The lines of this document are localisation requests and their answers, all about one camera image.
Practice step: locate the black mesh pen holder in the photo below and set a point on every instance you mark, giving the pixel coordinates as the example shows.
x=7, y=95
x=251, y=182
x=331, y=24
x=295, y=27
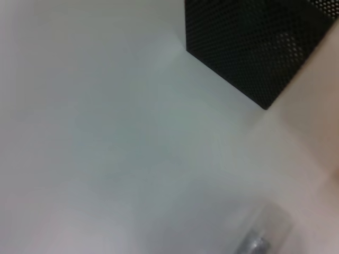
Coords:
x=251, y=53

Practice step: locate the grey pen in wrapper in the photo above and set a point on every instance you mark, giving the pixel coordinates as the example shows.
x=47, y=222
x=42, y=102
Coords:
x=259, y=238

